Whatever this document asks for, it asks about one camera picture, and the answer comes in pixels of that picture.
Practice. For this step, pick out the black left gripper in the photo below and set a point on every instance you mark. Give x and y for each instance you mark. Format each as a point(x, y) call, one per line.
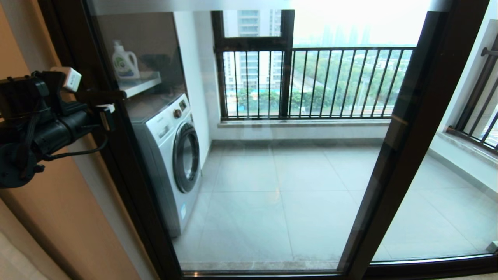
point(66, 130)

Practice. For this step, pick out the dark brown glass sliding door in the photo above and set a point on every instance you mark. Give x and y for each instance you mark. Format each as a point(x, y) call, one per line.
point(424, 116)

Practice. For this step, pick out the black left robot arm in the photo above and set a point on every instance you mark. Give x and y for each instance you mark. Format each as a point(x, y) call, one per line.
point(15, 167)

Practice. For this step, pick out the white laundry detergent bottle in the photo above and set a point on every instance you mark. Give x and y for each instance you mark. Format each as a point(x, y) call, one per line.
point(125, 65)

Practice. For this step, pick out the white front-load washing machine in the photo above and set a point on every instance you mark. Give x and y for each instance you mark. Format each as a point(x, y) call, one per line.
point(163, 155)

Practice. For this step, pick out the grey stone window sill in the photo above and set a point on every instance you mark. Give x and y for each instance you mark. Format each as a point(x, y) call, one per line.
point(303, 123)

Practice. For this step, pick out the black metal balcony railing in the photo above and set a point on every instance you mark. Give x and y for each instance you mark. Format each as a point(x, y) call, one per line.
point(330, 49)

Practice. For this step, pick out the dark brown fixed glass panel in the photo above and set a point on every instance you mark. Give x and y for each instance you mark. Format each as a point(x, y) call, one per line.
point(435, 266)

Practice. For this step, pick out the black metal side railing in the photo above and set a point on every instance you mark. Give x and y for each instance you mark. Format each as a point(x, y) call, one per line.
point(482, 112)

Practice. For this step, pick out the white wall shelf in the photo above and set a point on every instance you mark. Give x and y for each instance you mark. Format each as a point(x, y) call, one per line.
point(142, 83)

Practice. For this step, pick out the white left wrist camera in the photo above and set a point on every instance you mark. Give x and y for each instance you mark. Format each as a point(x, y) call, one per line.
point(68, 79)

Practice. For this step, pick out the black window frame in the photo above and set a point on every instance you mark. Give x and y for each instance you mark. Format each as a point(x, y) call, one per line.
point(287, 77)

